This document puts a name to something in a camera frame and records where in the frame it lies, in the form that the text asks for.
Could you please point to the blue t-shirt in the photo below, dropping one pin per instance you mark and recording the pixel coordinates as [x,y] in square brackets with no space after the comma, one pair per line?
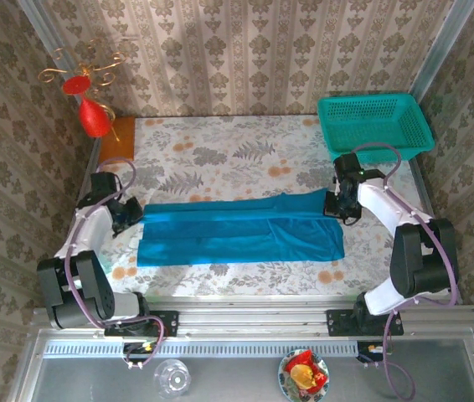
[241,238]

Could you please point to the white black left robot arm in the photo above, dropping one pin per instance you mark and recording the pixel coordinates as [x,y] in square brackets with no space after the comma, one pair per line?
[90,230]

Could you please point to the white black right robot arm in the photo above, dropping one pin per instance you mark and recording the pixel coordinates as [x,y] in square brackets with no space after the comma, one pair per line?
[421,259]

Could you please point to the brown wooden block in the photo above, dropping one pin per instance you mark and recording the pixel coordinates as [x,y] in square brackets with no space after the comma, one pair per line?
[120,146]

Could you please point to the teal plastic basket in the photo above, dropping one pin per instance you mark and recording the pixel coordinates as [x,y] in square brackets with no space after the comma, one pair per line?
[375,123]

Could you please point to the floral patterned tablecloth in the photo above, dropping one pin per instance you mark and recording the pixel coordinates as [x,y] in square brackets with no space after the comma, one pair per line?
[220,285]

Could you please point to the red snack packet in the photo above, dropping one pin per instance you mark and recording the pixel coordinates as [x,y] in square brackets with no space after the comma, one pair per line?
[300,359]

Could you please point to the clear glass cup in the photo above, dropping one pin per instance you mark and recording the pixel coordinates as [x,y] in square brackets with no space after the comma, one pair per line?
[172,379]

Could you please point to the yellow snack packet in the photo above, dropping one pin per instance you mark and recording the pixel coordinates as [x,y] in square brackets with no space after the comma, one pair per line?
[302,374]

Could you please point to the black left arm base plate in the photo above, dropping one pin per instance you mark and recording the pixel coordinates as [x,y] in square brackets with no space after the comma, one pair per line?
[168,322]

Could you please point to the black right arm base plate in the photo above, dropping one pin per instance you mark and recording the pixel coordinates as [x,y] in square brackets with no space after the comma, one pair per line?
[337,322]

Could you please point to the aluminium frame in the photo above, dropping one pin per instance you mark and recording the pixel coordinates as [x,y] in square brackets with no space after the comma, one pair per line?
[241,318]

